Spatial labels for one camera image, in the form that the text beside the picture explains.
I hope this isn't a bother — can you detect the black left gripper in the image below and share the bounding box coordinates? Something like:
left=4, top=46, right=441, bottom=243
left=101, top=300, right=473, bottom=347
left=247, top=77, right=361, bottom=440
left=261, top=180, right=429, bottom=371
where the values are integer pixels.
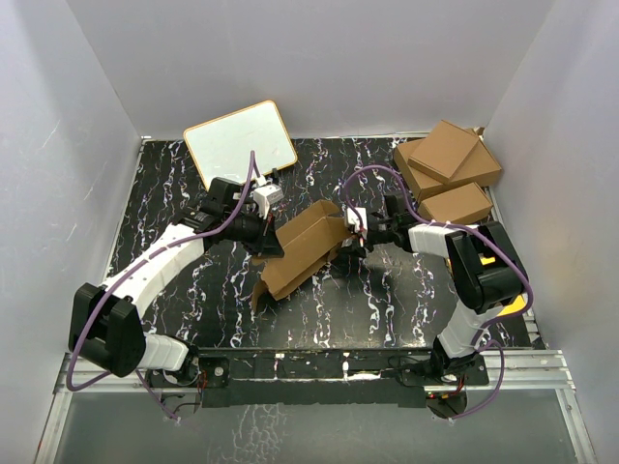
left=223, top=207, right=284, bottom=258

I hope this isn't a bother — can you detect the cardboard box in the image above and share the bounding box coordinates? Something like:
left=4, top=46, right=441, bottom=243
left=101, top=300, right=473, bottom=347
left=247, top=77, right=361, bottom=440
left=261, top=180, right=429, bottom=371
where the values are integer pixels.
left=393, top=129, right=502, bottom=201
left=407, top=120, right=480, bottom=184
left=251, top=199, right=351, bottom=310
left=418, top=183, right=493, bottom=225

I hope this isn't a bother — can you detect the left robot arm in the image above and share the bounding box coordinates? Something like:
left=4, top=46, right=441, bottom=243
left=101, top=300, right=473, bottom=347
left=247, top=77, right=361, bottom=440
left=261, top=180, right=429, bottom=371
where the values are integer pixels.
left=68, top=178, right=284, bottom=386

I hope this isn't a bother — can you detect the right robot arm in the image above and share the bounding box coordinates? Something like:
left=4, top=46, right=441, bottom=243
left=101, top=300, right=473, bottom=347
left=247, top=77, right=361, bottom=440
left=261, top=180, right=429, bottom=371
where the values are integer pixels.
left=341, top=194, right=532, bottom=384

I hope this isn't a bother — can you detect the yellow booklet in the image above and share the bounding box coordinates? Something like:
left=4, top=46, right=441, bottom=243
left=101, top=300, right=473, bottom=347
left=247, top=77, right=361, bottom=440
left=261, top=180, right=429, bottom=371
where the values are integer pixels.
left=447, top=255, right=528, bottom=318

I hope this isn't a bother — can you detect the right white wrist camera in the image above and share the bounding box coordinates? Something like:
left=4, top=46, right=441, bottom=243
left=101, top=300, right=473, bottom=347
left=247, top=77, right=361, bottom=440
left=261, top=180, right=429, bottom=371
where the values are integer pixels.
left=344, top=207, right=368, bottom=239

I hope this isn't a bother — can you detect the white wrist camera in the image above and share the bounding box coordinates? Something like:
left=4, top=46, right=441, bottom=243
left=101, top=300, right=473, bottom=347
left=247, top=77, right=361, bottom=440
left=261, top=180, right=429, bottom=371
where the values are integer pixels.
left=251, top=184, right=283, bottom=218
left=344, top=207, right=368, bottom=239

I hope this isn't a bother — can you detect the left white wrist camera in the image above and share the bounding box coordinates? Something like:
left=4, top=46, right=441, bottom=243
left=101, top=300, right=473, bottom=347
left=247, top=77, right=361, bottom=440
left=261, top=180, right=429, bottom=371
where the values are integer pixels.
left=251, top=184, right=283, bottom=218

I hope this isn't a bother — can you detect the whiteboard with orange frame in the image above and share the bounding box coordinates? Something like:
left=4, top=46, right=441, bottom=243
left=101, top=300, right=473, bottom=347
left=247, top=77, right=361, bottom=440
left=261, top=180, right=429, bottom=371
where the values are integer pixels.
left=183, top=101, right=298, bottom=188

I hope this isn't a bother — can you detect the black base frame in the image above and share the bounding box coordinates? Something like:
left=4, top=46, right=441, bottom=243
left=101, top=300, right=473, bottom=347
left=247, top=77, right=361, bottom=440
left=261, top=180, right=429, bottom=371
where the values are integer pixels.
left=193, top=348, right=489, bottom=408

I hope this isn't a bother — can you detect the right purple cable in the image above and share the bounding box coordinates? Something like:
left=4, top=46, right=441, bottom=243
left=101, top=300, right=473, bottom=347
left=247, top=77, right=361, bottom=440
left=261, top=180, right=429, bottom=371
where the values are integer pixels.
left=343, top=165, right=536, bottom=421

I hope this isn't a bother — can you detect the purple cable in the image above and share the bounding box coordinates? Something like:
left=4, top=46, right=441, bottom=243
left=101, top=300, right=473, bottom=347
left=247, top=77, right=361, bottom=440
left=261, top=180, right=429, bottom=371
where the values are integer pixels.
left=66, top=150, right=257, bottom=421
left=343, top=165, right=536, bottom=421

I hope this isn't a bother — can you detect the aluminium rail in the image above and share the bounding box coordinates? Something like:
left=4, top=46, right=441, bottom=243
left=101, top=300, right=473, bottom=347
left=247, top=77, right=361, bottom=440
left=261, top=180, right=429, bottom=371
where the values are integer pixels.
left=54, top=348, right=575, bottom=392

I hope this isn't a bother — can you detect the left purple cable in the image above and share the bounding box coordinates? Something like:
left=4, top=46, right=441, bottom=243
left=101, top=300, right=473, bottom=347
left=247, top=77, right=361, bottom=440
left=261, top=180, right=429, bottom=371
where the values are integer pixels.
left=66, top=150, right=257, bottom=421

